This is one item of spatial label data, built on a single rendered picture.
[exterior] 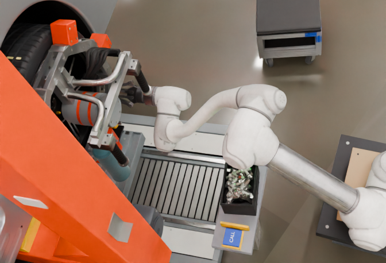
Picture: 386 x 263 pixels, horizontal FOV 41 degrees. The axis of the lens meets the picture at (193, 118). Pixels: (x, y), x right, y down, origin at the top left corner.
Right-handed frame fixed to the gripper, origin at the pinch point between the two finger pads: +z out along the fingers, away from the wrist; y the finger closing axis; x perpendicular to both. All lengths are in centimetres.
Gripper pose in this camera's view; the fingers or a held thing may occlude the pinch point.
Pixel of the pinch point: (105, 91)
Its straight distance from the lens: 242.6
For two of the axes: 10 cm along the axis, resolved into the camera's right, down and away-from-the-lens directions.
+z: -9.5, -1.1, 2.8
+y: 0.2, -9.6, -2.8
